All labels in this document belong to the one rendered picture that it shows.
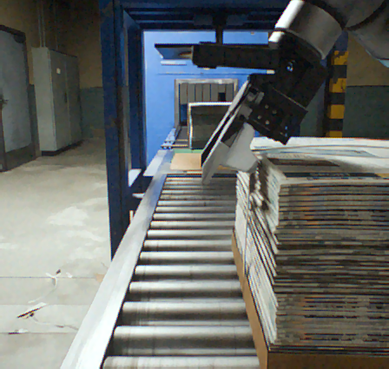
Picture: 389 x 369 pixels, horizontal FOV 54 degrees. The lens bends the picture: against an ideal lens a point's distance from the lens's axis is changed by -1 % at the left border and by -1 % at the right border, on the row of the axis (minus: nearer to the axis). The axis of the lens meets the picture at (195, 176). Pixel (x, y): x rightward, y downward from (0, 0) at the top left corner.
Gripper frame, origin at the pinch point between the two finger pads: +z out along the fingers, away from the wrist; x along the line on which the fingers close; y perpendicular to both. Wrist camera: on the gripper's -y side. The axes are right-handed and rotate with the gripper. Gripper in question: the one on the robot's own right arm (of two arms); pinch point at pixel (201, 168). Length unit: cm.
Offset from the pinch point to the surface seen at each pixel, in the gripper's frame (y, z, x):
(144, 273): 3.0, 24.1, 12.9
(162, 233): 4.2, 23.0, 32.8
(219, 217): 16, 16, 46
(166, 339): 7.7, 21.2, -6.6
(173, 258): 7.0, 21.4, 19.5
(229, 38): -7, -69, 333
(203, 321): 12.5, 19.3, -0.8
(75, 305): -3, 121, 135
